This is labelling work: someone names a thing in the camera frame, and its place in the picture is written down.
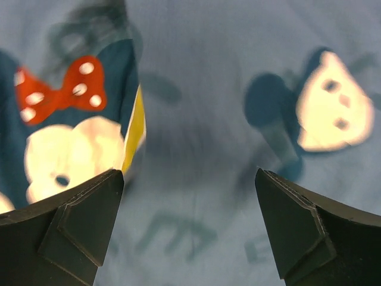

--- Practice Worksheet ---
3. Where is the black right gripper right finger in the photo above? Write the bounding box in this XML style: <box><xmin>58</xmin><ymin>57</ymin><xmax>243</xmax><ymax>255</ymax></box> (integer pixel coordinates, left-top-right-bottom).
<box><xmin>255</xmin><ymin>169</ymin><xmax>380</xmax><ymax>286</ymax></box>

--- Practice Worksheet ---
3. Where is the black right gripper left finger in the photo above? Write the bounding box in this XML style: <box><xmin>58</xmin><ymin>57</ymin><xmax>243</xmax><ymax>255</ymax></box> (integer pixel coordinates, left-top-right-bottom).
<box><xmin>1</xmin><ymin>169</ymin><xmax>124</xmax><ymax>285</ymax></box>

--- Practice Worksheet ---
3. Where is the cream pillow with yellow edge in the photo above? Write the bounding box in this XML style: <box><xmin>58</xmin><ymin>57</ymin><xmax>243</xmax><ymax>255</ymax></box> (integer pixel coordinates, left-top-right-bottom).
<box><xmin>121</xmin><ymin>85</ymin><xmax>146</xmax><ymax>174</ymax></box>

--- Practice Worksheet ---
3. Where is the blue cartoon print pillowcase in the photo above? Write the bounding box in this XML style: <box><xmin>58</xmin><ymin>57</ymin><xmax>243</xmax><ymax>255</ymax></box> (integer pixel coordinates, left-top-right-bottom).
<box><xmin>1</xmin><ymin>1</ymin><xmax>380</xmax><ymax>285</ymax></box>

